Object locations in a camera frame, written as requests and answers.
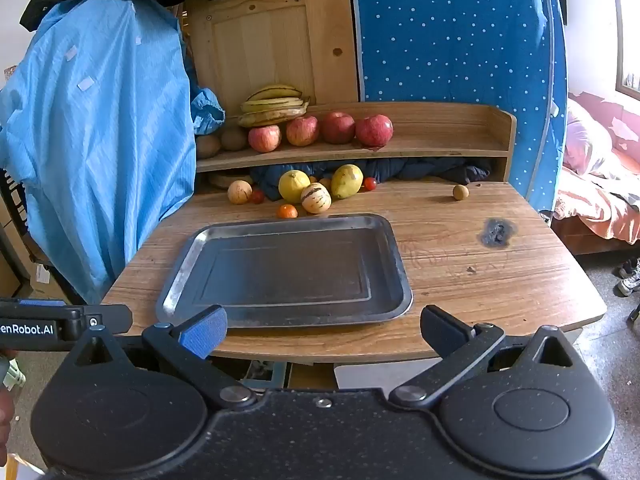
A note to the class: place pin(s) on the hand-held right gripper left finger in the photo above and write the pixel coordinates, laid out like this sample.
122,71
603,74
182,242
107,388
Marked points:
205,332

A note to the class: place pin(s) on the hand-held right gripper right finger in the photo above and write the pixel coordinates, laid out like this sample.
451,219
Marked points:
442,330

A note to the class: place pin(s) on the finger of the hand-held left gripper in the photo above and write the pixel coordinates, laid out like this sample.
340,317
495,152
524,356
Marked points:
112,317

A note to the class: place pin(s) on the metal tray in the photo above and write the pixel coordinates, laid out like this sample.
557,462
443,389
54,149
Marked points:
290,272

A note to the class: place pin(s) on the round yellow citrus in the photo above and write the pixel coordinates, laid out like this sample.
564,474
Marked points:
294,186

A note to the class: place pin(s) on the yellow mango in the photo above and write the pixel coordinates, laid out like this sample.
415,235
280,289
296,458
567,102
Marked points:
346,181

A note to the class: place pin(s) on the small tan round fruit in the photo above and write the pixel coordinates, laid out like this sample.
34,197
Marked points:
325,183
460,192

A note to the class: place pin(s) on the person's left hand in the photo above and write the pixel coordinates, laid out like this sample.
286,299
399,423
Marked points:
4,420

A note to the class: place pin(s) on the cardboard boxes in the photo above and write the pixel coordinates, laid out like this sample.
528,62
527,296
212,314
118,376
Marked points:
30,270

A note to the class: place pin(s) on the red cherry tomato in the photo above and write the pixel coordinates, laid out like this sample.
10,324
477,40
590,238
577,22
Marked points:
257,196
370,184

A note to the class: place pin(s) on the dark blue puffy jacket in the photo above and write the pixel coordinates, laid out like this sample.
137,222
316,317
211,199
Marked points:
415,169

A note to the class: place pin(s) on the purple striped pepino melon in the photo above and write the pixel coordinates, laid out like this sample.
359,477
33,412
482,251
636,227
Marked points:
316,199

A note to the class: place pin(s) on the light blue garment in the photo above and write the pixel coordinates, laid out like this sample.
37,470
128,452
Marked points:
100,135

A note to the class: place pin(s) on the brown kiwi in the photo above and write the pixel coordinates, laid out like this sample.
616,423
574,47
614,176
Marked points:
208,146
233,139

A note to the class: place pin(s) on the sneakers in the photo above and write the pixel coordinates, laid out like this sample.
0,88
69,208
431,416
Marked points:
630,280

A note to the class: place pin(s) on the wooden shelf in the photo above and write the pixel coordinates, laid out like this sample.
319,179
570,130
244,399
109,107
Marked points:
440,130

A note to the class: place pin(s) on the pale red striped apple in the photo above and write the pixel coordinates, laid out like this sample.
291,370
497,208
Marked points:
265,139
302,131

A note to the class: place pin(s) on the pink blanket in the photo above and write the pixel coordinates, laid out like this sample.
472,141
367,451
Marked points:
605,200

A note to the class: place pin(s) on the dark red apple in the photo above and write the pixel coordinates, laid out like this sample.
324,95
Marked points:
337,127
374,131

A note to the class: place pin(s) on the yellow spotted banana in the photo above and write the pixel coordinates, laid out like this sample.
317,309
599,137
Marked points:
272,105
265,118
272,91

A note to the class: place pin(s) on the pink pillow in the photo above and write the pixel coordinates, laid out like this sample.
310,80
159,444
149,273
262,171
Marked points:
585,140

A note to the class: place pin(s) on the blue dotted curtain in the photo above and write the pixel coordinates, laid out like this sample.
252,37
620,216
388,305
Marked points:
450,60

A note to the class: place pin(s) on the wooden cabinet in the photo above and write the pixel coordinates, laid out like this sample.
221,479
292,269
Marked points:
270,45

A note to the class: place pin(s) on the window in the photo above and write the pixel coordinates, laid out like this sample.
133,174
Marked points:
629,35

